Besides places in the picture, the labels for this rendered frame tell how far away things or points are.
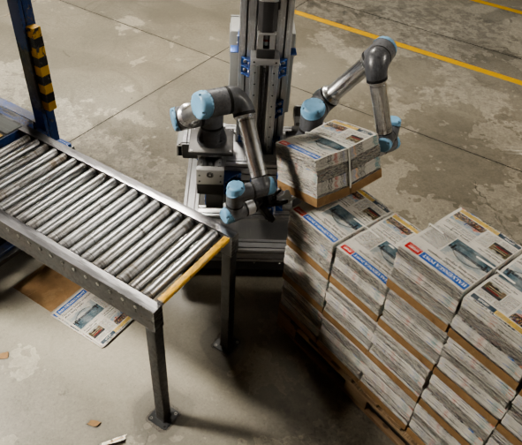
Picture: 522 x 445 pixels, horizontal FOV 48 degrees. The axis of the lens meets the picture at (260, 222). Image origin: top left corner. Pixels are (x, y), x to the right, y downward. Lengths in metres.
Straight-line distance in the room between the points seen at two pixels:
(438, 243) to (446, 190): 2.09
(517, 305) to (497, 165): 2.69
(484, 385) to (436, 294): 0.36
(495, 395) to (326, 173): 1.06
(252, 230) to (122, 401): 1.18
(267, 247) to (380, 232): 0.89
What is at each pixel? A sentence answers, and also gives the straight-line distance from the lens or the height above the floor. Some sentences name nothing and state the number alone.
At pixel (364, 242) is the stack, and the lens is 2.49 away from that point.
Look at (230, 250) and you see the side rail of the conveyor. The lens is 2.53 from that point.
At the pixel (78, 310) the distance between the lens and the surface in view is 3.31.
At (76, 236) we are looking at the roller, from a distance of 2.55.
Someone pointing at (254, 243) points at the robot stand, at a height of 0.23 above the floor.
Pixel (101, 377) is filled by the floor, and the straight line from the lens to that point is 3.05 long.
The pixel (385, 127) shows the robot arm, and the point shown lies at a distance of 2.82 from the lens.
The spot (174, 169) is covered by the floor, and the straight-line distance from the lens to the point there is 4.17.
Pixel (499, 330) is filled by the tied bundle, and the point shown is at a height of 1.02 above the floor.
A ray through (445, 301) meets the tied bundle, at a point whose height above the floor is 0.96.
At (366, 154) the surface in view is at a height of 1.05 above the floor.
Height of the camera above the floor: 2.51
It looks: 42 degrees down
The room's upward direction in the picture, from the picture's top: 4 degrees clockwise
